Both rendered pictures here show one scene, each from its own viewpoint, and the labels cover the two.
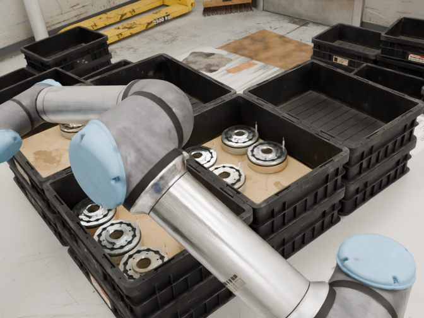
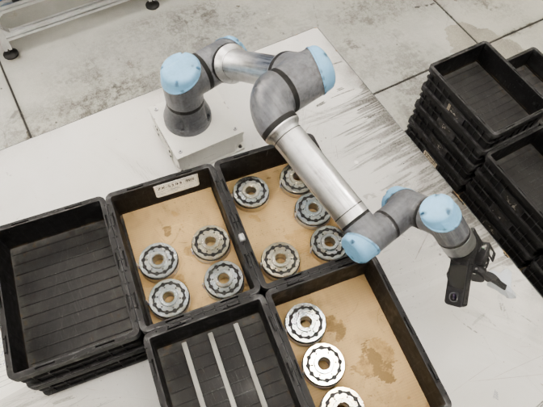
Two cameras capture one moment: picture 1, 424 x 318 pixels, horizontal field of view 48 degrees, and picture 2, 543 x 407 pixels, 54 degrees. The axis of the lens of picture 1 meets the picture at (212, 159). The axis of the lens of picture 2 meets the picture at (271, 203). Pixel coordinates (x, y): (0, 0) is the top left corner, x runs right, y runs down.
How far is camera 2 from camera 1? 1.58 m
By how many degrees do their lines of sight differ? 82
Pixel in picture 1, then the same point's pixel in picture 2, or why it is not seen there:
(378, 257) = (180, 65)
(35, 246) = not seen: hidden behind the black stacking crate
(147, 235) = (289, 216)
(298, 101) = not seen: hidden behind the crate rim
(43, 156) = (381, 367)
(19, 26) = not seen: outside the picture
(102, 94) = (309, 141)
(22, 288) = (392, 258)
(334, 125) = (62, 295)
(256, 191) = (188, 231)
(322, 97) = (31, 358)
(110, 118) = (307, 59)
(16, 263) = (401, 287)
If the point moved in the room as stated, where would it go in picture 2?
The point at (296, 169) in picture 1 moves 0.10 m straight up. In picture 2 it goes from (141, 245) to (134, 228)
